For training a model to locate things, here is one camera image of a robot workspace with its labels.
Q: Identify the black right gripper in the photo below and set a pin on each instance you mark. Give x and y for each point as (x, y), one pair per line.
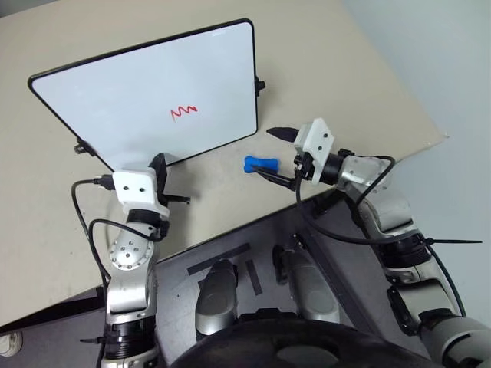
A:
(303, 165)

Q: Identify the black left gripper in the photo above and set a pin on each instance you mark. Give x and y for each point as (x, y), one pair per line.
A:
(161, 180)

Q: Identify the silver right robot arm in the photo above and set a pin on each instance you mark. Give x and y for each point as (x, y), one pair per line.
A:
(391, 214)

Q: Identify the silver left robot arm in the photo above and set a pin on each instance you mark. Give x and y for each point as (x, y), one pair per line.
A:
(128, 264)

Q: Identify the blue bone-shaped eraser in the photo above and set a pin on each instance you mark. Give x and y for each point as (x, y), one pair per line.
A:
(256, 163)

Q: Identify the black board stand knob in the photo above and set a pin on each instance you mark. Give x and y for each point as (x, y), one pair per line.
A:
(80, 147)
(261, 85)

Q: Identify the long grey floor tape strip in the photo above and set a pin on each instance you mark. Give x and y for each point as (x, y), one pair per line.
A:
(218, 260)

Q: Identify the short grey floor tape strip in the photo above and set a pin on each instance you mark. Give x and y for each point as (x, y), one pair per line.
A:
(254, 277)

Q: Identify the silver left robot foot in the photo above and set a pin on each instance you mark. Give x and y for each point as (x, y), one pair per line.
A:
(216, 295)

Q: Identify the silver robot foot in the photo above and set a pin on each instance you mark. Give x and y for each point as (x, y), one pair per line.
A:
(310, 287)
(216, 295)

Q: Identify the silver right robot foot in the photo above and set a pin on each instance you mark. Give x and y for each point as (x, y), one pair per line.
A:
(310, 287)

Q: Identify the black zip tie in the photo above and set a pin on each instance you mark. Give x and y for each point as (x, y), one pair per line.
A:
(456, 242)
(94, 340)

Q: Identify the black robot torso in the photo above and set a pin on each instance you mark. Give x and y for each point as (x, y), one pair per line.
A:
(291, 341)

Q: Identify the white round floor object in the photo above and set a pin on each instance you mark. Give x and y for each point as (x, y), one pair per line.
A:
(8, 343)

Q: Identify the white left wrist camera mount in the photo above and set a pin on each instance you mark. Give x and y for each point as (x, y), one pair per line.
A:
(135, 188)

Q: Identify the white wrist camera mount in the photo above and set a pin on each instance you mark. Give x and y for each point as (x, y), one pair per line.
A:
(315, 140)
(135, 188)

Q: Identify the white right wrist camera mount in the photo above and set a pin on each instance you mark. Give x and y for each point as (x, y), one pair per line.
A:
(315, 140)

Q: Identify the white board with black frame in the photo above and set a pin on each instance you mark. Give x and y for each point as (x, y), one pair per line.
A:
(145, 88)

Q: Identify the dark table frame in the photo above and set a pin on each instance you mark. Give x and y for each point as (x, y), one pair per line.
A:
(57, 310)

